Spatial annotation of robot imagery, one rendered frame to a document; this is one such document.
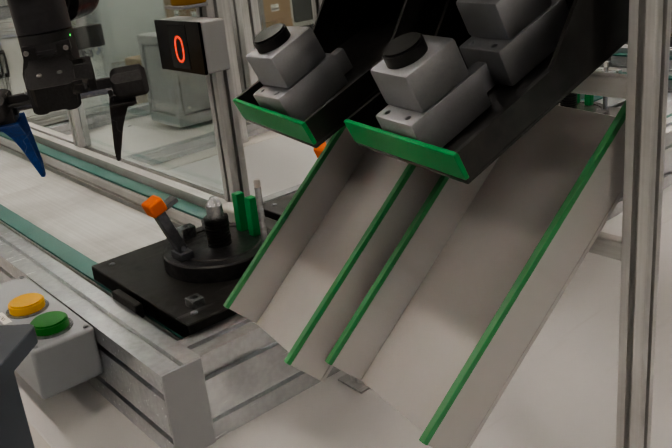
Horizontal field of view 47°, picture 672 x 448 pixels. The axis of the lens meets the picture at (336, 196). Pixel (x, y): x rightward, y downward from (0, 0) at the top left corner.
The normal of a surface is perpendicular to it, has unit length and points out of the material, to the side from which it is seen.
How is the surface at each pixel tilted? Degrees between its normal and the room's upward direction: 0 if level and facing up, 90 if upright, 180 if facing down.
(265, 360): 90
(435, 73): 90
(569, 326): 0
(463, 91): 90
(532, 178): 45
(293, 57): 88
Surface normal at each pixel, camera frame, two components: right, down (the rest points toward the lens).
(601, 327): -0.10, -0.94
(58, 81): 0.00, -0.74
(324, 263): -0.67, -0.49
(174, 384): 0.65, 0.19
